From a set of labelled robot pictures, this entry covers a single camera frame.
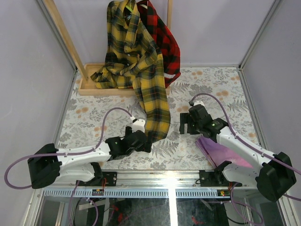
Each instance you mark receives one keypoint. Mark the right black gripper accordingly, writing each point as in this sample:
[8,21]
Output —
[186,118]

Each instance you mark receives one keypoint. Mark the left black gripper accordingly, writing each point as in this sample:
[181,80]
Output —
[146,143]

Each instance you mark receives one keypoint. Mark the yellow plaid flannel shirt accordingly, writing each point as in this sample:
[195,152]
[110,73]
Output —
[133,60]

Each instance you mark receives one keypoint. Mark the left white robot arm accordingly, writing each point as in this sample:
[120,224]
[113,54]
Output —
[81,165]

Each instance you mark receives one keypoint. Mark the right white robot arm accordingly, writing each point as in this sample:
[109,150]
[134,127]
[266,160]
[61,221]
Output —
[272,174]

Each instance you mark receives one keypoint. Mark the red black plaid shirt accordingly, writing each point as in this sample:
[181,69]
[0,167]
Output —
[163,38]

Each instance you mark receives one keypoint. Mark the purple cloth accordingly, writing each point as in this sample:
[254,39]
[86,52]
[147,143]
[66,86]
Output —
[216,154]

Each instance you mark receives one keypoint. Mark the floral patterned table mat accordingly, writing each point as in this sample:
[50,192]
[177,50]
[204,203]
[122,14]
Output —
[90,119]

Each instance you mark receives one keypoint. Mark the wooden clothes rack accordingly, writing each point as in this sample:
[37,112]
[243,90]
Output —
[85,72]

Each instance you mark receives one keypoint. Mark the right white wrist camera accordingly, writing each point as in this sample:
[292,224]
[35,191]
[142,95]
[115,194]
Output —
[197,103]

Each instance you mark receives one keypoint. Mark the aluminium front rail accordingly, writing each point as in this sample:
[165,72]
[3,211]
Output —
[143,184]

